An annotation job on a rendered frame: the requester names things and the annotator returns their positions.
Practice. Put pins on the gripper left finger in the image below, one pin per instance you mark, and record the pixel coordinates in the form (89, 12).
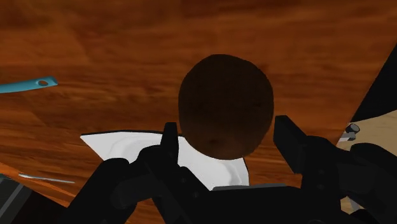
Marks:
(161, 173)

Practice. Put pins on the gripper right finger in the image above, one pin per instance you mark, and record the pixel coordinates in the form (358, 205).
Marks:
(325, 167)

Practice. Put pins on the white square plate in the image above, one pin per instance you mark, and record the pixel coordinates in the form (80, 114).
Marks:
(204, 167)

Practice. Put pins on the brown round potato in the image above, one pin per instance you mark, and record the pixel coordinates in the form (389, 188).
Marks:
(225, 107)

